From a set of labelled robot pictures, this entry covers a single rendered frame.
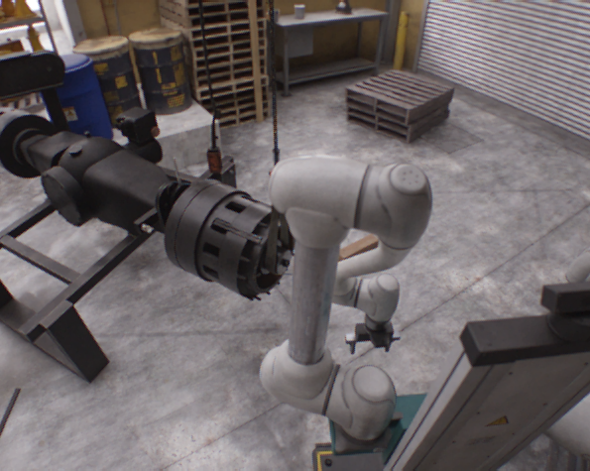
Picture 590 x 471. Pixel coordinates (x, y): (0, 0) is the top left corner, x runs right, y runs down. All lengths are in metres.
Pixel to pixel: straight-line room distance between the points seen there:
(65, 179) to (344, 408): 2.23
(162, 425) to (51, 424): 0.71
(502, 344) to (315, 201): 0.40
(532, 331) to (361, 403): 0.51
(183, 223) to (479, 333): 1.63
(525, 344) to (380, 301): 0.60
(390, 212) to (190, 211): 1.46
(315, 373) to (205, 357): 1.73
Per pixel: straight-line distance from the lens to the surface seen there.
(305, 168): 0.73
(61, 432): 2.79
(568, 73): 6.46
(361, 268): 1.01
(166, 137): 4.39
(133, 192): 2.42
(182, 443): 2.49
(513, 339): 0.68
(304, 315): 0.91
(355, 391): 1.05
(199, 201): 2.03
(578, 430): 1.30
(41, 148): 3.25
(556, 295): 0.65
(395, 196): 0.67
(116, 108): 4.74
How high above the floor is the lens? 2.28
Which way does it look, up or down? 41 degrees down
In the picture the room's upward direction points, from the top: straight up
